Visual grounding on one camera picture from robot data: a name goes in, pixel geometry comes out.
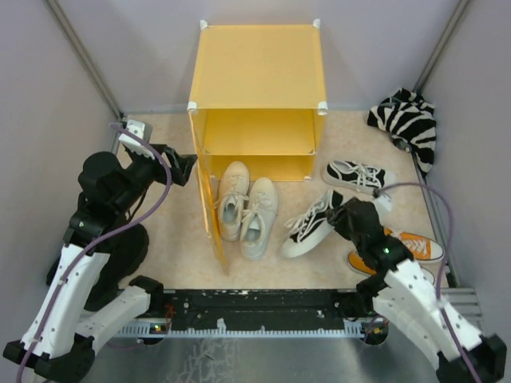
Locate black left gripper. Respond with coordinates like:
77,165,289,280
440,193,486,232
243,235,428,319
114,143,197,213

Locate black white sneaker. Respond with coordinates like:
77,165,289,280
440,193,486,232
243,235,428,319
281,189,345,259
323,160,397,195

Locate white sneaker one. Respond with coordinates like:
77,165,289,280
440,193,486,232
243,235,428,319
214,161,250,242
240,177,279,261

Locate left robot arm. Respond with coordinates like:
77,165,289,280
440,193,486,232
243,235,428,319
3,144,197,382

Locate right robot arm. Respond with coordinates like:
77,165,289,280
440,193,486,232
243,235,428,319
326,198,507,382

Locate yellow plastic shoe cabinet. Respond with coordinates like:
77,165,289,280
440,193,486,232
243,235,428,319
188,19,328,181

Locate orange sneaker near one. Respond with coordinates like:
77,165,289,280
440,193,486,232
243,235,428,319
347,249,435,285

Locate orange sneaker one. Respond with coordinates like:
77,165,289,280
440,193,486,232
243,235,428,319
384,227,444,263
347,249,435,285

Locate orange sneaker far one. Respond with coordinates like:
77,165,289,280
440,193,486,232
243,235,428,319
384,227,444,263

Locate zebra striped cloth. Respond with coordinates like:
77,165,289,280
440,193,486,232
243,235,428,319
366,88,437,176

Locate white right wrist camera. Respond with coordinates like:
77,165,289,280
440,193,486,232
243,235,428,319
372,189,393,219

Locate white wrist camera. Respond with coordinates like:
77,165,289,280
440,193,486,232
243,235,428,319
372,189,393,219
117,118,153,160

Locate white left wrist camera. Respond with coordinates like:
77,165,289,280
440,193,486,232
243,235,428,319
117,118,153,160

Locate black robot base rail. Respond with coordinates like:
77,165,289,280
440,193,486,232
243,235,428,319
118,289,390,345

